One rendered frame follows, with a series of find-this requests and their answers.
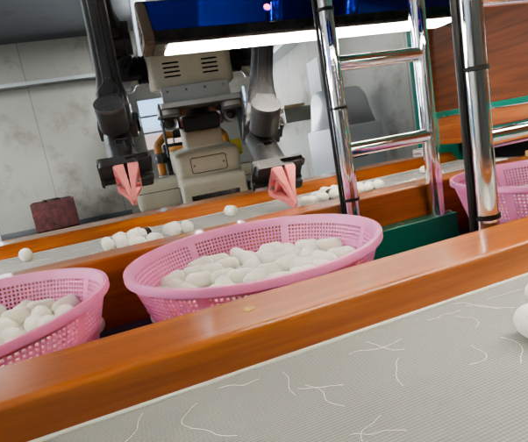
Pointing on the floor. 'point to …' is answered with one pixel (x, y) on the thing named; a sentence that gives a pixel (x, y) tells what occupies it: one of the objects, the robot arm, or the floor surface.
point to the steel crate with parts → (54, 214)
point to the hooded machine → (358, 117)
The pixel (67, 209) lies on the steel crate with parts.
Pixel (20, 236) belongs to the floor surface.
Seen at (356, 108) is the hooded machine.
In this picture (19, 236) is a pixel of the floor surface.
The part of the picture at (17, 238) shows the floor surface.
